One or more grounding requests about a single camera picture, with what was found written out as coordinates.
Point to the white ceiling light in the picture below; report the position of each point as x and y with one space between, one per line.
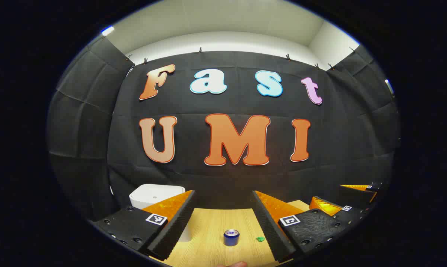
107 30

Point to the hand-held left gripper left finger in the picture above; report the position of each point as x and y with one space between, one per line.
178 222

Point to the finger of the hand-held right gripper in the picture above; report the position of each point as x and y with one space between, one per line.
357 187
325 206

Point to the wooden desktop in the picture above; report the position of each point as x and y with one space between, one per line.
216 222

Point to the white desktop garbage bin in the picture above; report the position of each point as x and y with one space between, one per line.
153 196

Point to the black backdrop cloth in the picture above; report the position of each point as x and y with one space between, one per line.
245 100

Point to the blue pop can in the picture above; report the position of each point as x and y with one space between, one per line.
231 239

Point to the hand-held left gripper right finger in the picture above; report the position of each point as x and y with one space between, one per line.
269 226

